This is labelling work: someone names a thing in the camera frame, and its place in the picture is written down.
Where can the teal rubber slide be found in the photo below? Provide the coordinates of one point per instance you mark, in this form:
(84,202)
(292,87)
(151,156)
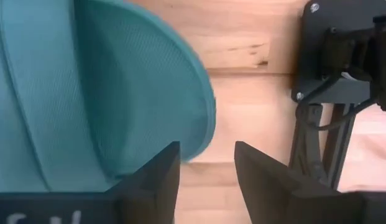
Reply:
(102,93)

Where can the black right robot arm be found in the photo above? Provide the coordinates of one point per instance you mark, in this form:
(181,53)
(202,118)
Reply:
(317,37)

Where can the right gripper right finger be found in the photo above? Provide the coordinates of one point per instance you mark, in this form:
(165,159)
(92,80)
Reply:
(273,193)

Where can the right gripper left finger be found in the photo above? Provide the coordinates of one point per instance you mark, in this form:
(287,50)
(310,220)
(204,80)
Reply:
(152,193)

